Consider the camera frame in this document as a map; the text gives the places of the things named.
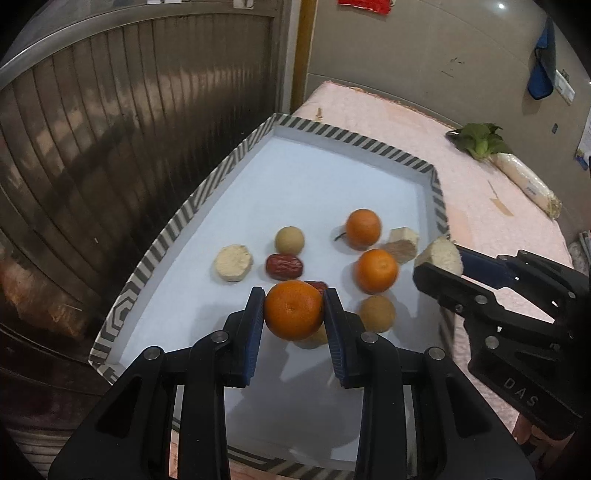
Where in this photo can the green bok choy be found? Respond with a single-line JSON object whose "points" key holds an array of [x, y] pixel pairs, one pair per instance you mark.
{"points": [[480, 143]]}

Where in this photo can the striped cardboard box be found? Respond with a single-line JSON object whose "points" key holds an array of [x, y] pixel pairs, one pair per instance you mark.
{"points": [[346, 184]]}

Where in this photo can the red wall decoration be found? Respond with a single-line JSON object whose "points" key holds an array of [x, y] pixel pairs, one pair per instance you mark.
{"points": [[364, 4]]}

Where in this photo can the red date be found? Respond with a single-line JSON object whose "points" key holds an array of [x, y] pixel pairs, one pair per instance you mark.
{"points": [[318, 287], [285, 266]]}

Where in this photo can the ribbed panel door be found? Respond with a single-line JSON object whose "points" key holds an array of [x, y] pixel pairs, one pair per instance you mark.
{"points": [[138, 115]]}

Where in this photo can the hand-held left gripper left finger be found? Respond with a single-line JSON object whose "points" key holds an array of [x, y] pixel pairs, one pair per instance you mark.
{"points": [[253, 341]]}

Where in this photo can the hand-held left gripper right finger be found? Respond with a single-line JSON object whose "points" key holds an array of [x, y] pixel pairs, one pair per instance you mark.
{"points": [[337, 341]]}

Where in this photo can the blue hanging cloth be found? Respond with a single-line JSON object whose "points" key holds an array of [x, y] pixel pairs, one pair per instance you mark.
{"points": [[542, 60]]}

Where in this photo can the orange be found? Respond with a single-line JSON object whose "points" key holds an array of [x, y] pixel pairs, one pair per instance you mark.
{"points": [[364, 228], [377, 271], [294, 311]]}

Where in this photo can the person's right hand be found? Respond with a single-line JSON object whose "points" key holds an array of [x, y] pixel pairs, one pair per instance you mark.
{"points": [[526, 429]]}

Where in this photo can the yellow wooden door frame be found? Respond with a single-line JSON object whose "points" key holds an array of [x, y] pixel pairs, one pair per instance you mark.
{"points": [[302, 55]]}

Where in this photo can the wall calendar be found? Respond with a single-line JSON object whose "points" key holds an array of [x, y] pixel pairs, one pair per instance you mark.
{"points": [[584, 143]]}

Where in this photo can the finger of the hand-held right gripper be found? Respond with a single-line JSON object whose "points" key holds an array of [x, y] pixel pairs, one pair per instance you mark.
{"points": [[443, 286], [485, 267]]}

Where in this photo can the wrapped white daikon radish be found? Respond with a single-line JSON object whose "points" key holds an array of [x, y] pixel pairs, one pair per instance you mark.
{"points": [[521, 180]]}

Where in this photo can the tan longan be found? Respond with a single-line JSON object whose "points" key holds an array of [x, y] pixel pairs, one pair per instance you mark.
{"points": [[377, 314], [289, 240]]}

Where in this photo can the white wall socket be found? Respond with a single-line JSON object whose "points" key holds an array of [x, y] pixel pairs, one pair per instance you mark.
{"points": [[564, 85]]}

